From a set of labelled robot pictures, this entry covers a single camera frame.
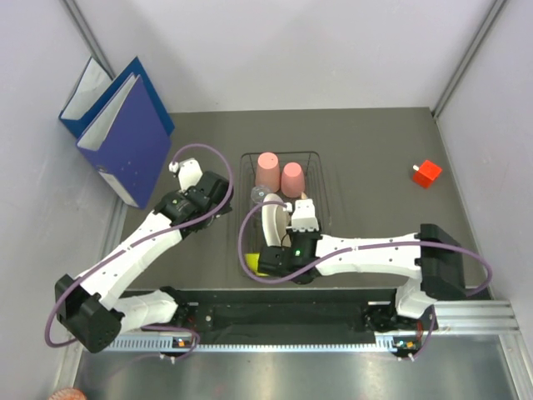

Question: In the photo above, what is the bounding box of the front blue binder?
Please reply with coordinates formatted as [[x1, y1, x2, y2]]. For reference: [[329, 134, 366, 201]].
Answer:
[[77, 74, 170, 209]]

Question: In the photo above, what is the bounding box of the white plate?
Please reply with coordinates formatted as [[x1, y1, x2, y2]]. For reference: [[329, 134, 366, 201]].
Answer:
[[262, 204, 291, 247]]

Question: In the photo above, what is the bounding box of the blue binder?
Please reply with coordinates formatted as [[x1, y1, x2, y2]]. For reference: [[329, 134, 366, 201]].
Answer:
[[77, 74, 170, 209], [58, 57, 175, 138]]

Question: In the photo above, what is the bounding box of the pink cup right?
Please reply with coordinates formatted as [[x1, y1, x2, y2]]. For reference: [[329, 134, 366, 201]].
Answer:
[[281, 162, 305, 198]]

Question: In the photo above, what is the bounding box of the red cube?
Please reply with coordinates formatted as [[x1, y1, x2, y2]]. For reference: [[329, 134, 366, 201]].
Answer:
[[412, 160, 442, 189]]

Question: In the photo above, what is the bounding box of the black wire dish rack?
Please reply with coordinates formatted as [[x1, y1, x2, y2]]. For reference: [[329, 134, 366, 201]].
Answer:
[[236, 151, 331, 255]]

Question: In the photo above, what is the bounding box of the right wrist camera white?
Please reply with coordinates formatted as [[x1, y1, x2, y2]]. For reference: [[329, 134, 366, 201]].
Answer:
[[287, 198, 320, 233]]

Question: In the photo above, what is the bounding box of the pink cup left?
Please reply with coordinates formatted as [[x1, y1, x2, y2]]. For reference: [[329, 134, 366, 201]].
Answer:
[[255, 152, 281, 192]]

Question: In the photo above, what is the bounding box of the pink cup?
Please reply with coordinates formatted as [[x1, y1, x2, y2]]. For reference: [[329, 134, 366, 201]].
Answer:
[[281, 162, 305, 198], [255, 152, 281, 192]]

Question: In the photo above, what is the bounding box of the aluminium rail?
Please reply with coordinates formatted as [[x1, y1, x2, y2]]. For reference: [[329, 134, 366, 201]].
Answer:
[[91, 300, 519, 358]]

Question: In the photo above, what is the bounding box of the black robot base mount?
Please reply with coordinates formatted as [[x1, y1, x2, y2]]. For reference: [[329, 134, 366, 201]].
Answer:
[[162, 287, 431, 346]]

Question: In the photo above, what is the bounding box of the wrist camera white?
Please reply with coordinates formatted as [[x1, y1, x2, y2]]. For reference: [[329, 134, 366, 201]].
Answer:
[[168, 158, 203, 192], [287, 198, 320, 233]]

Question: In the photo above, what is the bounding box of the yellow-green bowl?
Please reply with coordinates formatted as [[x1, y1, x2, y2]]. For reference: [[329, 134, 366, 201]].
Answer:
[[245, 252, 267, 277]]

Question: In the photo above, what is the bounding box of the clear wine glass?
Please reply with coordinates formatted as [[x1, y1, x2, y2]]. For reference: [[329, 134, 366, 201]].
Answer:
[[250, 185, 271, 205]]

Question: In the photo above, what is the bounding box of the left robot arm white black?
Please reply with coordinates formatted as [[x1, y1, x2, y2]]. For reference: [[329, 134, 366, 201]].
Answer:
[[52, 171, 232, 353]]

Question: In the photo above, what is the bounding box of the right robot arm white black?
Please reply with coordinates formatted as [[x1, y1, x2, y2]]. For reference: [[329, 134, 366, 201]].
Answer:
[[252, 223, 466, 333]]

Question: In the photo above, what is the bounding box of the rear blue binder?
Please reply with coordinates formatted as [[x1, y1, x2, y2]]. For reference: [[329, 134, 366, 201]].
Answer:
[[58, 57, 175, 138]]

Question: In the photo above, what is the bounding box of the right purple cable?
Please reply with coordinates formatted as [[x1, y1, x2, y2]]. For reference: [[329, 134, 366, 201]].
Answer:
[[237, 202, 495, 298]]

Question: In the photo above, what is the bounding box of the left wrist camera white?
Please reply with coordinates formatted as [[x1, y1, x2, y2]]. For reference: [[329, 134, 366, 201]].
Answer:
[[168, 158, 203, 192]]

